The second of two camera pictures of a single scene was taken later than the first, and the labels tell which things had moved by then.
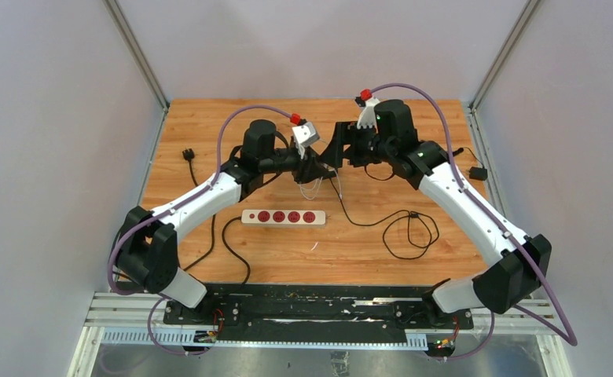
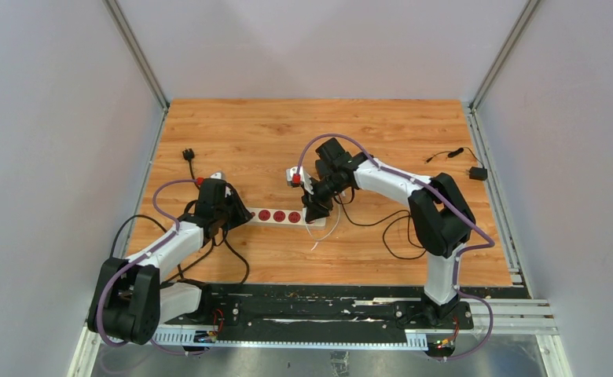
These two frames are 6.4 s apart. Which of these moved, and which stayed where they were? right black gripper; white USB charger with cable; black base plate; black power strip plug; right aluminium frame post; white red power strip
Moved: white USB charger with cable; right black gripper
Stayed: black base plate; right aluminium frame post; white red power strip; black power strip plug
